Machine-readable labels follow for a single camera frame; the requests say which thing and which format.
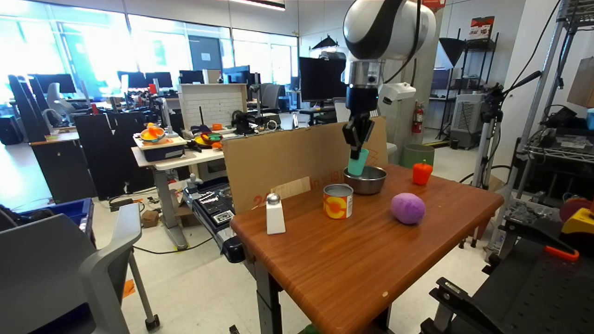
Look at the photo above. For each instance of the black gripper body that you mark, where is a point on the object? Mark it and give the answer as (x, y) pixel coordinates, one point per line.
(361, 102)

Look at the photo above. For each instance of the teal plastic cup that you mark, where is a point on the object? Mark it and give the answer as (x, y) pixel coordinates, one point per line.
(355, 167)

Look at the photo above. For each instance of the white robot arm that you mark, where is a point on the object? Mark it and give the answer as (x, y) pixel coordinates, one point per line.
(381, 38)

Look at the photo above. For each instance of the silver metal pot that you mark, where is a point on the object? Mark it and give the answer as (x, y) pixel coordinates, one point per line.
(368, 182)

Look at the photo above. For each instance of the red fire extinguisher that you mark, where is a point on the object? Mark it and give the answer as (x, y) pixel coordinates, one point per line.
(419, 119)

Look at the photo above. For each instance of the brown cardboard panel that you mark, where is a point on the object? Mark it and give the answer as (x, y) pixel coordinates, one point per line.
(257, 164)

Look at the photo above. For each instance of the orange toy pepper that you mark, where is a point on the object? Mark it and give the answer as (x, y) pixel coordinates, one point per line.
(422, 173)

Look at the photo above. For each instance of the open tin can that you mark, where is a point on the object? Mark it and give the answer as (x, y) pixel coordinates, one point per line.
(339, 201)

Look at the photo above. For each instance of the purple plush ball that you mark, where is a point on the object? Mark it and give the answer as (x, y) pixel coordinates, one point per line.
(407, 208)

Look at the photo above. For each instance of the black tripod stand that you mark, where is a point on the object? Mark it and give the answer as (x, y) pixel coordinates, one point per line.
(491, 128)

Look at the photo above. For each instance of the white board on table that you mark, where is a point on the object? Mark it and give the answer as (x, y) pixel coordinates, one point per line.
(213, 102)

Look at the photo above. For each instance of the white salt shaker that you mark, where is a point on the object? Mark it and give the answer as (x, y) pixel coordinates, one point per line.
(276, 214)

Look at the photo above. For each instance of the white side table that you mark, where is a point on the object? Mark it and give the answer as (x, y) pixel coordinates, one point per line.
(162, 171)

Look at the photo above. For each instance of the black cart with orange clamp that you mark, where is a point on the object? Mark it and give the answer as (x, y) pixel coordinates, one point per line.
(541, 282)

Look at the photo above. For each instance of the grey office chair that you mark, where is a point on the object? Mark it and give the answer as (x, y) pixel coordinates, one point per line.
(53, 279)

